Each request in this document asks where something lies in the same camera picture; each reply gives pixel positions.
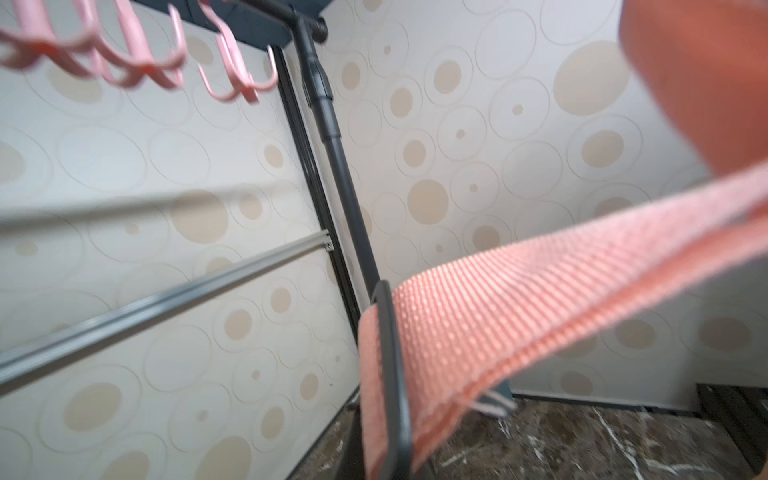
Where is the pink hook far right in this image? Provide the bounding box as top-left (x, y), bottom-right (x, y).
top-left (198, 0), bottom-right (279, 104)

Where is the pink hook middle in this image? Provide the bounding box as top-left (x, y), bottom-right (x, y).
top-left (1, 0), bottom-right (102, 78)

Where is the black clothes rack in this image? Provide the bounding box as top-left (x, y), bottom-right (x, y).
top-left (134, 0), bottom-right (415, 480)

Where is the pink hook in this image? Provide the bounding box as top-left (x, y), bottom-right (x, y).
top-left (1, 0), bottom-right (102, 78)
top-left (198, 0), bottom-right (279, 104)
top-left (74, 1), bottom-right (188, 90)

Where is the pink sling bag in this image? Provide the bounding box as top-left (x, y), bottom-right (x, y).
top-left (358, 1), bottom-right (767, 479)

